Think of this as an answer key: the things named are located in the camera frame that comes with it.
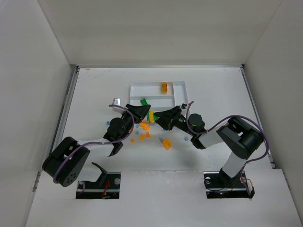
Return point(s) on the yellow rounded ladybug brick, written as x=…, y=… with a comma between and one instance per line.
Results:
x=164, y=87

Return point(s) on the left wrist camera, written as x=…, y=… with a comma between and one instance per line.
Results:
x=116, y=101

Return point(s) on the orange D-shaped arch brick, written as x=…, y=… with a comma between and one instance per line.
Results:
x=167, y=144

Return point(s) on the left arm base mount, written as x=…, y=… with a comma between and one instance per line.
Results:
x=106, y=187

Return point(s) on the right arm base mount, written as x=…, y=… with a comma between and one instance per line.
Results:
x=238, y=188

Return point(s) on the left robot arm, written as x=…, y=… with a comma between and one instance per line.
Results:
x=67, y=160

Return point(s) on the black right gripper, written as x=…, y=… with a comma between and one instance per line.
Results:
x=173, y=119

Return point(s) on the green lego plate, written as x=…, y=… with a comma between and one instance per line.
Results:
x=143, y=102

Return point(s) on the yellow long duplo brick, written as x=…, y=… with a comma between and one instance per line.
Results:
x=152, y=120

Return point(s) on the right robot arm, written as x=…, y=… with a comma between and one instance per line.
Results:
x=239, y=136

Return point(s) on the white compartment tray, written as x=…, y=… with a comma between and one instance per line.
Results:
x=159, y=101

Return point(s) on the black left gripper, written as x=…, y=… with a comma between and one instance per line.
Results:
x=132, y=113

